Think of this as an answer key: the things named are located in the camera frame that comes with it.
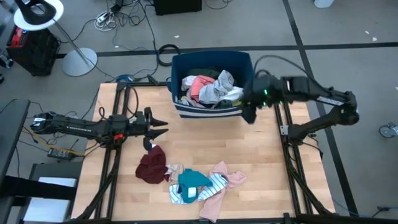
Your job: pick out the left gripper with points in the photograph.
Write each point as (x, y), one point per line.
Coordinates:
(141, 126)

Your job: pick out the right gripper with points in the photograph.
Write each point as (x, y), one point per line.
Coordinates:
(252, 99)

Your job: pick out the grey garment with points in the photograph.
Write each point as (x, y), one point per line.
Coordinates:
(214, 90)

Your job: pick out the maroon garment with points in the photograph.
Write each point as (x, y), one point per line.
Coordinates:
(152, 168)

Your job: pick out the beige checked garment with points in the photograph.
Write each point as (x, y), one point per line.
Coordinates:
(174, 172)

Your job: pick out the coral garment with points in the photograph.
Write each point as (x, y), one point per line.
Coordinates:
(199, 85)

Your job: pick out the teal knit garment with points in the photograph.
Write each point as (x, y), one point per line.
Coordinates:
(192, 180)

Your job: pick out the white striped sock dark heel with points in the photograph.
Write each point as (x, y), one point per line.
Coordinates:
(174, 196)

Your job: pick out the white teal-striped sock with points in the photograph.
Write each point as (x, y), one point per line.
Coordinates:
(214, 185)

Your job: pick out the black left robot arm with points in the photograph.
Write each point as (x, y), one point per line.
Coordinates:
(77, 126)

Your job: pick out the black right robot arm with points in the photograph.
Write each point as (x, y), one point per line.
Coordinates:
(329, 119)

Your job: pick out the white paper tag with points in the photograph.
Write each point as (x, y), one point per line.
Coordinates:
(191, 192)
(154, 145)

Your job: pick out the navy white-striped fabric basket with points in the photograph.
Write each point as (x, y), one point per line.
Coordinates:
(211, 59)

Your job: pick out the black power adapter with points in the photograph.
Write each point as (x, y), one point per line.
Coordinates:
(59, 153)

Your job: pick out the white round floor stand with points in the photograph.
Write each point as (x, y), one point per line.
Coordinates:
(79, 62)

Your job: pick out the black box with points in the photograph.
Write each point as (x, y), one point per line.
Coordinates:
(177, 6)

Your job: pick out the white object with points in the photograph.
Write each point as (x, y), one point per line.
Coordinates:
(323, 3)

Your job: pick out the white power strip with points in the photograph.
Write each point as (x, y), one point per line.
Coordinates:
(104, 18)

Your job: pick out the grey cabinet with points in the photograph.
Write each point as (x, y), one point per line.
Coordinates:
(49, 186)

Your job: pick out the grey caster wheel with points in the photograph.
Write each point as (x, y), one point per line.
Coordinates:
(388, 130)

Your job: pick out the black crate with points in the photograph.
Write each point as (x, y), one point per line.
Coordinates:
(34, 56)

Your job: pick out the red case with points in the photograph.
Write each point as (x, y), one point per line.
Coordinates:
(18, 36)

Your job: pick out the black curved object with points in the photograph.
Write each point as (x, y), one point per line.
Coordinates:
(34, 12)

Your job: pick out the grey metal bracket plate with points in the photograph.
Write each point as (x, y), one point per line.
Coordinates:
(284, 129)

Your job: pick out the black aluminium table frame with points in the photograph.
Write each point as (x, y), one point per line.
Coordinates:
(112, 174)

